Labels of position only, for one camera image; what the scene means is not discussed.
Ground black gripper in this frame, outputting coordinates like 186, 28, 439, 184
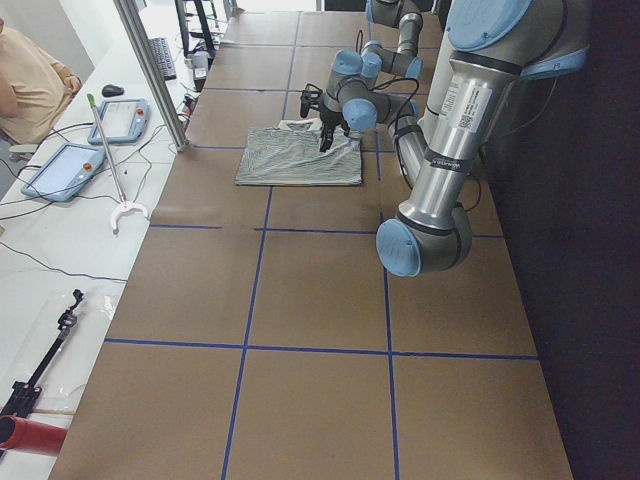
319, 102, 344, 152

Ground blue white striped polo shirt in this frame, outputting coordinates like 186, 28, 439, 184
235, 119, 363, 186

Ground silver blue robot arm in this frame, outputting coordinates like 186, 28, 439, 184
361, 0, 423, 84
300, 1, 592, 277

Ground black computer keyboard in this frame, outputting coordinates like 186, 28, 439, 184
148, 37, 177, 80

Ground far blue teach pendant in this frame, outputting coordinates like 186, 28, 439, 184
97, 99, 150, 144

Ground blue teach pendant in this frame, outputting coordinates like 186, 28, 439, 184
21, 143, 106, 202
97, 99, 150, 144

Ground silver reacher grabber tool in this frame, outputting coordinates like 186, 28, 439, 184
86, 93, 149, 235

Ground black computer mouse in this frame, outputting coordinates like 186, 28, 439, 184
101, 84, 124, 98

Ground near blue teach pendant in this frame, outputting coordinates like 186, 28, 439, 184
21, 143, 106, 202

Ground seated person in peach shirt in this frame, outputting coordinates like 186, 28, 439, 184
1, 25, 82, 144

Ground black tripod stick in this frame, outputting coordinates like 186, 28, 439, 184
1, 289, 84, 418

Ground red cylinder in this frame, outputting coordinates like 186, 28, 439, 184
1, 415, 67, 456

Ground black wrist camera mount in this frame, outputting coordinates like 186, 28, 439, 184
300, 83, 323, 119

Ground left black braided cable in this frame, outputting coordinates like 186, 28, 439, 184
369, 77, 426, 176

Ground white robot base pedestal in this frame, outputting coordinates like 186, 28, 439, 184
419, 1, 453, 140

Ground black pendant cable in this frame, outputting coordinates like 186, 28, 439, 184
0, 119, 171, 285

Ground aluminium frame post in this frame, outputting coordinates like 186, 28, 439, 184
113, 0, 189, 152

